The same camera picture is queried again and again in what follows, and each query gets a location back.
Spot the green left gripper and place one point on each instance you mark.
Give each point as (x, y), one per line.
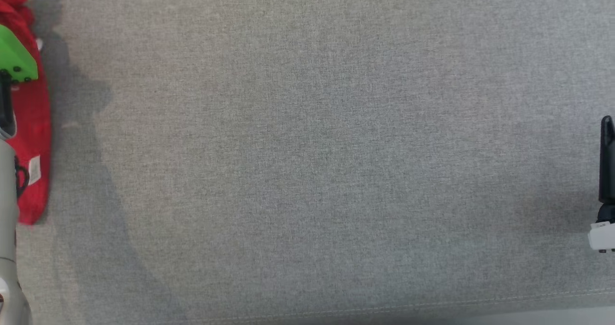
(17, 56)

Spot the red white-sleeved jersey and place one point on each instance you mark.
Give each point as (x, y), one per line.
(33, 123)

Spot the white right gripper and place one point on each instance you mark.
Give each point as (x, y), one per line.
(604, 236)

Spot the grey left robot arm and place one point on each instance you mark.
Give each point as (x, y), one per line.
(7, 219)

